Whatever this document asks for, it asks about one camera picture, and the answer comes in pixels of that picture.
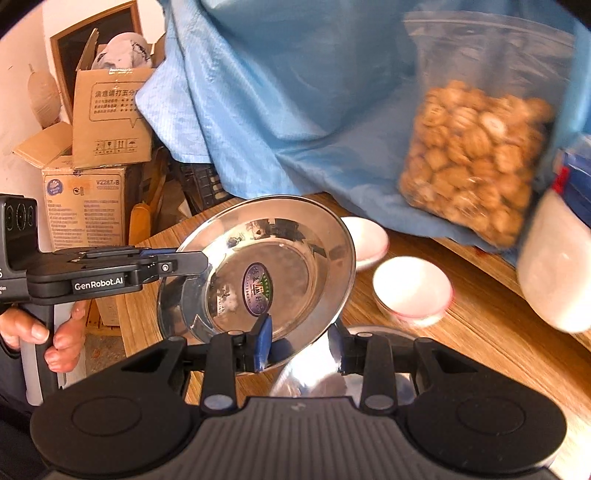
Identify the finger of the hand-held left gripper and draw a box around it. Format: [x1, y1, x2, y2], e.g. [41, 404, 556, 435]
[136, 248, 209, 280]

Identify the black plastic crate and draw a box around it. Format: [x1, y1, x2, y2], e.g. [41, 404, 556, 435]
[177, 161, 235, 212]

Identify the light blue cloth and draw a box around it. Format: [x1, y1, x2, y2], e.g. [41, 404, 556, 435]
[135, 0, 591, 268]

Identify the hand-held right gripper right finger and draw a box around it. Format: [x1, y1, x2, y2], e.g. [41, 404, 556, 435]
[329, 318, 482, 414]

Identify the steel plate with sticker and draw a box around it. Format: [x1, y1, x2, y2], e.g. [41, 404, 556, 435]
[157, 196, 357, 370]

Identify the beige round woven object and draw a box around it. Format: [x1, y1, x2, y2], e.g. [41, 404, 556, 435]
[27, 64, 64, 130]

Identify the blue and red package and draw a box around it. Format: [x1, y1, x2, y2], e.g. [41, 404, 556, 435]
[551, 133, 591, 217]

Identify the wooden chair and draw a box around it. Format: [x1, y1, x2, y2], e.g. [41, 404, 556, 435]
[127, 147, 171, 246]

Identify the grey bundle in box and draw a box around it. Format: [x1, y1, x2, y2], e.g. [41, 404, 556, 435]
[91, 32, 153, 71]

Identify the plain steel plate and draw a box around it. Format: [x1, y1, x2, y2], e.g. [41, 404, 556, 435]
[271, 325, 422, 403]

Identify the cardboard box with blue label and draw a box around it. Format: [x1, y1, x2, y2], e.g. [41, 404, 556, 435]
[13, 122, 129, 254]

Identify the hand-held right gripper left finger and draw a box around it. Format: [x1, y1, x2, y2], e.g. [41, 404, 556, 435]
[121, 314, 274, 412]

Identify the white bowl with pink rim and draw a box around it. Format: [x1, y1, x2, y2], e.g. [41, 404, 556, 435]
[341, 216, 390, 271]
[372, 256, 454, 326]

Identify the cardboard box with printed icons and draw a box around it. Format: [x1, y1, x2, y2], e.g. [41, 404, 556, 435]
[71, 28, 167, 169]

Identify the wooden framed dark board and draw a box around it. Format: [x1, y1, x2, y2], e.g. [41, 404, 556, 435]
[50, 0, 144, 124]

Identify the clear bag of biscuits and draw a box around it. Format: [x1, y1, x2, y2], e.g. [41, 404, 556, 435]
[397, 10, 575, 250]

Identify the white container with blue clip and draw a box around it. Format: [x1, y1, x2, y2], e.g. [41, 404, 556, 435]
[516, 187, 591, 334]

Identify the person's left hand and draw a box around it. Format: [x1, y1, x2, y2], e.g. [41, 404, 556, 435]
[0, 300, 88, 374]

